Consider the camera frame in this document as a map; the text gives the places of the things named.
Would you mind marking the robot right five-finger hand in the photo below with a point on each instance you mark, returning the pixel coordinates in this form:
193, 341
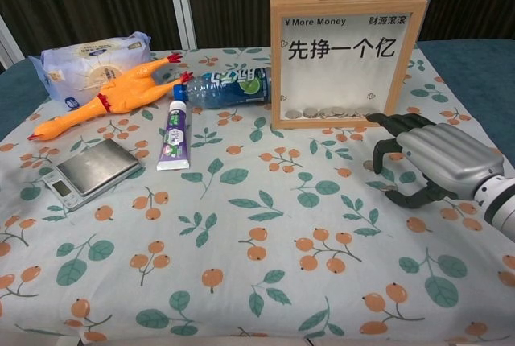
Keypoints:
442, 149

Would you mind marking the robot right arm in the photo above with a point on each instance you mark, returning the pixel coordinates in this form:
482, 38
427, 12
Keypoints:
501, 201

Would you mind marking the blue drink bottle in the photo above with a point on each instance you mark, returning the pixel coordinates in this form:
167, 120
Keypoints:
225, 88

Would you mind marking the blue white tissue pack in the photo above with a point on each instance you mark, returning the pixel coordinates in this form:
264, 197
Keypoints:
80, 68

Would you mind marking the silver coin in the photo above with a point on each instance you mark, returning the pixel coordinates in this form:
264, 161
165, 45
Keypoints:
310, 112
367, 165
293, 114
388, 188
339, 111
326, 113

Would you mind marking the orange rubber chicken toy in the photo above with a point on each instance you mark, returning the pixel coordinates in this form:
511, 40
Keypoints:
128, 88

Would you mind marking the purple white toothpaste tube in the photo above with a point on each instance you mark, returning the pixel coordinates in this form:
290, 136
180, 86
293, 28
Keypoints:
175, 141

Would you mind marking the silver digital pocket scale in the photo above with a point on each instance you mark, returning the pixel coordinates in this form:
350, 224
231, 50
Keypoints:
96, 165

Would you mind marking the floral printed tablecloth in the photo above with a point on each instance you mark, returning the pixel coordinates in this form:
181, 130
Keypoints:
241, 241

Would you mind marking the wooden frame money box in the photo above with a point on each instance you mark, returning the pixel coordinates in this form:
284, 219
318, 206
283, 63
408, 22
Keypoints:
277, 60

